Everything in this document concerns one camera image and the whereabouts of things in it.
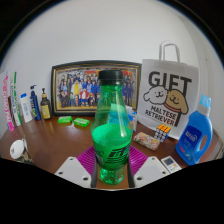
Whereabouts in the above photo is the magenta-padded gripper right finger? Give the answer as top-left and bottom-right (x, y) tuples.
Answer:
(126, 145), (171, 189)

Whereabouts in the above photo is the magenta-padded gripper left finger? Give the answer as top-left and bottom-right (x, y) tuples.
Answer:
(54, 145), (100, 189)

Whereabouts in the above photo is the green plastic drink bottle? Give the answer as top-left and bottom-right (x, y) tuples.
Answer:
(90, 69), (134, 186)

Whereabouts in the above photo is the white remote control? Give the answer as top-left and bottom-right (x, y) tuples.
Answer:
(160, 155), (183, 174)

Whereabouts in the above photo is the small floral patterned box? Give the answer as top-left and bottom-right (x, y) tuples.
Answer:
(133, 131), (161, 152)

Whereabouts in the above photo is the colourful puzzle cube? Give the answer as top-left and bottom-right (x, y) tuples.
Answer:
(153, 123), (172, 144)

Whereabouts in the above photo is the small green packet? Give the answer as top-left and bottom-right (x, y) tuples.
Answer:
(57, 115), (73, 125)
(73, 117), (91, 128)

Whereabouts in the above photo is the blue tissue pack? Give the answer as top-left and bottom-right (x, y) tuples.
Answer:
(128, 105), (138, 133)

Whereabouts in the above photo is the blue detergent bottle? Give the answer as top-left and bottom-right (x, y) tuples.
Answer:
(175, 94), (214, 166)

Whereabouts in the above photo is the black gold floral paper cup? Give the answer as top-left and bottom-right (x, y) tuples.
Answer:
(9, 138), (34, 165)

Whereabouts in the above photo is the amber pump bottle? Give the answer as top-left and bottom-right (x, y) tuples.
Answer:
(39, 87), (53, 120)

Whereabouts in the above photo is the dark blue pump bottle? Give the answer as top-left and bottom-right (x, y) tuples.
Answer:
(29, 84), (42, 121)

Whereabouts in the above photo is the white tube with blue cap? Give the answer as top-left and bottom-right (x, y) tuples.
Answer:
(19, 92), (34, 124)

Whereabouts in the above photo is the framed group photo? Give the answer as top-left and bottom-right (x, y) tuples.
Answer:
(50, 60), (143, 117)

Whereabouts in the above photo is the white paper gift bag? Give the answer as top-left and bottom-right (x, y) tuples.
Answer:
(137, 40), (200, 140)

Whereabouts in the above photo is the long green white box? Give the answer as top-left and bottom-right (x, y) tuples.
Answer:
(9, 71), (23, 127)

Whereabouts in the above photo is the long pink white box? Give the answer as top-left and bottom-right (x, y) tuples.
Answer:
(1, 73), (16, 132)

